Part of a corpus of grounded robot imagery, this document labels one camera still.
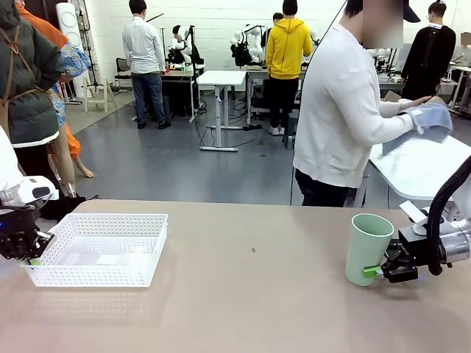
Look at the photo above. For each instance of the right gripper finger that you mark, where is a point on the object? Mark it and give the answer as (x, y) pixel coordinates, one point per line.
(401, 272)
(394, 250)

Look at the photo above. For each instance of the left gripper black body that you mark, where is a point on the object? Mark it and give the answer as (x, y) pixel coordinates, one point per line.
(16, 222)

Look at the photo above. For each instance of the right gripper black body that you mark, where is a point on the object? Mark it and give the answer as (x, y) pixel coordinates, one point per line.
(416, 246)

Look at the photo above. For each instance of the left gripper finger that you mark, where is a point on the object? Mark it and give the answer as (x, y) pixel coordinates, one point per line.
(45, 240)
(14, 248)

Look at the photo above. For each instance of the pale green cup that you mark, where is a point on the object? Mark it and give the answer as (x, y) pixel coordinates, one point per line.
(364, 250)

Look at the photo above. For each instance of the white perforated plastic basket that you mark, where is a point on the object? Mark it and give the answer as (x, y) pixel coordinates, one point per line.
(92, 279)

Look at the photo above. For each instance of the light blue cloth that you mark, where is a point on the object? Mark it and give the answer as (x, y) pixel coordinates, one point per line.
(434, 117)

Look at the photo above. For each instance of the person's right forearm white sleeve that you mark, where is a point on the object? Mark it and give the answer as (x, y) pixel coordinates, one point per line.
(397, 123)

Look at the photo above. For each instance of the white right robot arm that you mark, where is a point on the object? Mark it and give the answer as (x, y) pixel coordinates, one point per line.
(458, 242)

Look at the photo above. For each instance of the person's left hand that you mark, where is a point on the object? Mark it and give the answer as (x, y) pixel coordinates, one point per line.
(417, 100)

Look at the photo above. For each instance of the white rounded side table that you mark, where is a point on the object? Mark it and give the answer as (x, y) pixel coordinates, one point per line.
(416, 176)

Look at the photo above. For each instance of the person in green jacket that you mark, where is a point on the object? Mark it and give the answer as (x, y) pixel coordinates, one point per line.
(29, 92)

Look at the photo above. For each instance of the white wooden step stool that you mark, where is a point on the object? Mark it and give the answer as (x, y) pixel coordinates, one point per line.
(86, 92)

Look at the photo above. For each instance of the person in white sweater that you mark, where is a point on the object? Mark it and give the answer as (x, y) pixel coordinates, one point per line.
(331, 110)

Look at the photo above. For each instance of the grey plastic stool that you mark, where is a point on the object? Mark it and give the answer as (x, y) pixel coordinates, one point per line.
(290, 125)

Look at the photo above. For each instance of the figure in orange blue clothes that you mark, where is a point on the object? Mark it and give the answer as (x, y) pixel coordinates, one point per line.
(73, 59)

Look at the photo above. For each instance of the white desk with thin legs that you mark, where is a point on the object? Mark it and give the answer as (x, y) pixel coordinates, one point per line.
(461, 70)

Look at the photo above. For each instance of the black floor power strip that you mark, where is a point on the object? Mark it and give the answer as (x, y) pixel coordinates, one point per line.
(254, 127)

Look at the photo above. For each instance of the black mesh chair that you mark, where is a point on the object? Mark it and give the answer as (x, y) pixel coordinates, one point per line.
(123, 66)

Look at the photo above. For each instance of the person in black coat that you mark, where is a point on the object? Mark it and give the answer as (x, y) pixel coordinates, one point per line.
(428, 55)

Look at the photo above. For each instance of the seated person in pale top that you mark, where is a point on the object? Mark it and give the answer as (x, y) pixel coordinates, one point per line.
(463, 53)

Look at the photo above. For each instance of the white tower fan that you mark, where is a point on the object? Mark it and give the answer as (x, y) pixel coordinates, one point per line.
(68, 22)

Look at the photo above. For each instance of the wooden top background desk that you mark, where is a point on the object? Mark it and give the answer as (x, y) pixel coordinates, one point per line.
(176, 73)

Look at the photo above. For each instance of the man in white shirt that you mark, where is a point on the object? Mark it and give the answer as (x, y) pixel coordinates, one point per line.
(143, 44)

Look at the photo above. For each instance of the man in yellow hoodie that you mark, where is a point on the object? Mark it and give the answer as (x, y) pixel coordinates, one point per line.
(289, 48)

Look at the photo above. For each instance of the white height-adjustable desk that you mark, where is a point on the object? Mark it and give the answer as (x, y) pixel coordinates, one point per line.
(221, 77)

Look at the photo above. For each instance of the white background robot black stand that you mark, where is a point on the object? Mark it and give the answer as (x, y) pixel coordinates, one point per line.
(180, 40)

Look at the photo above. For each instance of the white background robot dark jacket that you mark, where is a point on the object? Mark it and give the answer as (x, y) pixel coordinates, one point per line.
(241, 48)

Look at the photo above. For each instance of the person in dark clothes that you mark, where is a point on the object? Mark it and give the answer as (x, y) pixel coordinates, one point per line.
(276, 18)

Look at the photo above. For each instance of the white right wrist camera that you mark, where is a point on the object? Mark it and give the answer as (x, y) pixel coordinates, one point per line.
(407, 209)

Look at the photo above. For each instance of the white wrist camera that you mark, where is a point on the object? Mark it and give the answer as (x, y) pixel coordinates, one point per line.
(38, 189)
(407, 209)

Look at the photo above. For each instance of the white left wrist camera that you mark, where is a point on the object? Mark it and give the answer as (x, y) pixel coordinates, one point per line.
(38, 189)

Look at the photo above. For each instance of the grey frame background desk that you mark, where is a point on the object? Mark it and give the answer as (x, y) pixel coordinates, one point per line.
(257, 73)

